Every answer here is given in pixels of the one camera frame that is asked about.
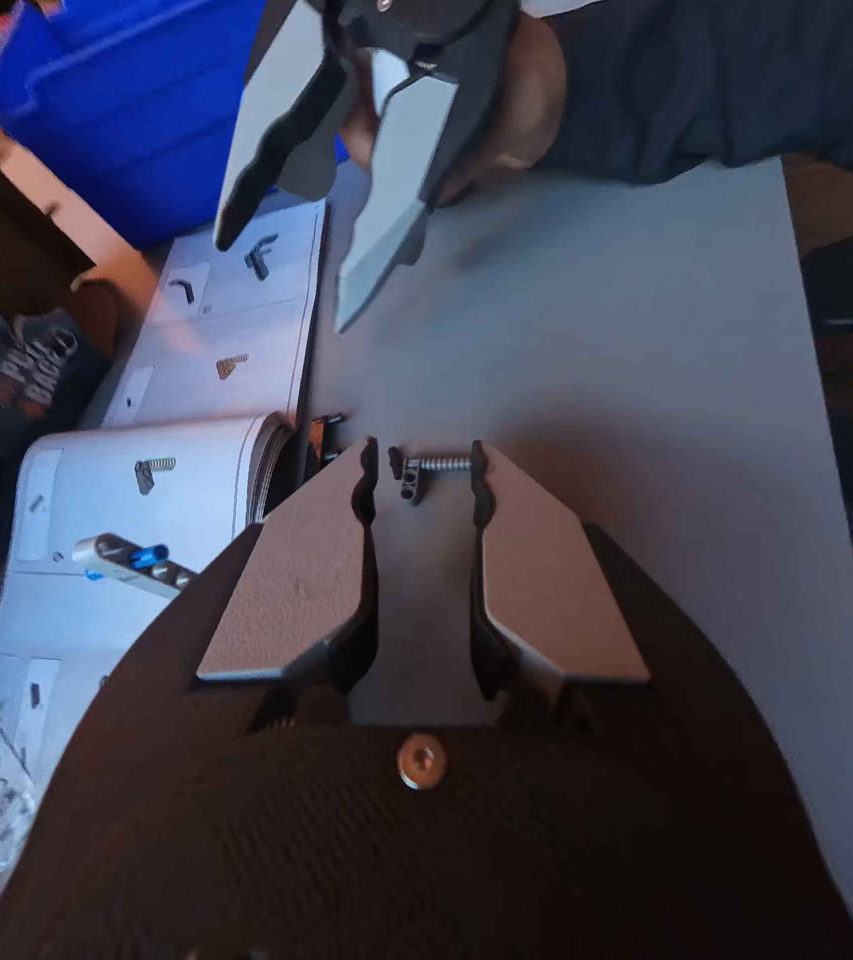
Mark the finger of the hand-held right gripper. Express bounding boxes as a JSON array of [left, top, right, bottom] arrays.
[[212, 0, 354, 252], [332, 49, 461, 336]]

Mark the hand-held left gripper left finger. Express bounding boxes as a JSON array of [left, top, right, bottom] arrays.
[[195, 437, 381, 695]]

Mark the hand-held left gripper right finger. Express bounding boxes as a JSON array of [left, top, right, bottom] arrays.
[[470, 440, 653, 699]]

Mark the grey lego connector with spring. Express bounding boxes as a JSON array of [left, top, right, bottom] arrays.
[[387, 446, 476, 506]]

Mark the person's right forearm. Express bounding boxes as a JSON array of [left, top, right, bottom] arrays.
[[539, 0, 853, 189]]

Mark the black lego piece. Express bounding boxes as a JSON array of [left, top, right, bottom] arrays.
[[309, 411, 350, 463]]

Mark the grey lego beam blue pin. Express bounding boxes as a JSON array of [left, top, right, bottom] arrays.
[[71, 531, 200, 600]]

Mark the open lego instruction booklet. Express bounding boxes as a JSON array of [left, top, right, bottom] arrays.
[[0, 198, 330, 789]]

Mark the dark printed lego box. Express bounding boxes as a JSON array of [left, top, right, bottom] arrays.
[[0, 277, 114, 459]]

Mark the person's right hand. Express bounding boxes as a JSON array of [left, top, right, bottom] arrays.
[[434, 15, 570, 207]]

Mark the blue plastic bin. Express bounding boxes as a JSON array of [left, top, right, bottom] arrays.
[[0, 0, 339, 250]]

